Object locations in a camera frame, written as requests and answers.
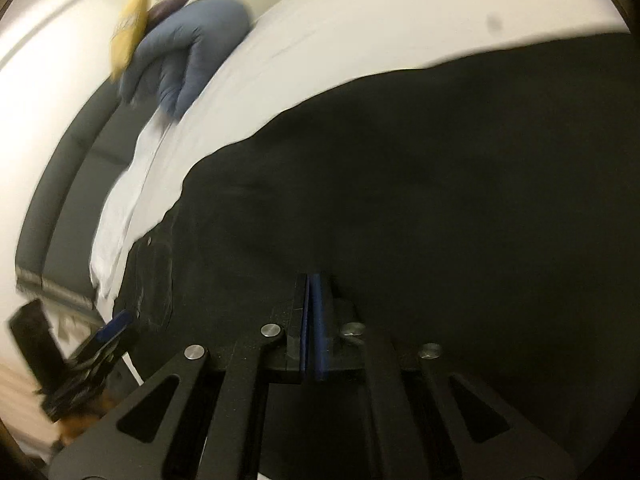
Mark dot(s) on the white crumpled cloth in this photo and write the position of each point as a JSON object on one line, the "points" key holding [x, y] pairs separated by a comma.
{"points": [[125, 200]]}

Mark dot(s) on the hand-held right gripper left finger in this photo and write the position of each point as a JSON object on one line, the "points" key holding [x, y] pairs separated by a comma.
{"points": [[302, 330]]}

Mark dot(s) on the white bed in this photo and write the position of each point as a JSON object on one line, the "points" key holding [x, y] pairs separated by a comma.
{"points": [[350, 30]]}

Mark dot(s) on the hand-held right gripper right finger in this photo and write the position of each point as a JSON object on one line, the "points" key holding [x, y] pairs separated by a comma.
{"points": [[318, 330]]}

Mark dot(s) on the yellow snack bag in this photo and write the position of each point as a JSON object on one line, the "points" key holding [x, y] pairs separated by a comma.
{"points": [[129, 30]]}

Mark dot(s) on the black pants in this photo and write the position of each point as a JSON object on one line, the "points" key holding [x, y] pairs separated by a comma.
{"points": [[425, 170]]}

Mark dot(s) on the dark grey headboard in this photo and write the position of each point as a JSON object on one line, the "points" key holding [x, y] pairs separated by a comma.
{"points": [[65, 200]]}

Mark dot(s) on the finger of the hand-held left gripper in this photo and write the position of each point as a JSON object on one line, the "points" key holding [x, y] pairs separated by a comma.
{"points": [[114, 327]]}

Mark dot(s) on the blue-grey pillow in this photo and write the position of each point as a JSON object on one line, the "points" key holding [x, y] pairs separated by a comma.
{"points": [[200, 45]]}

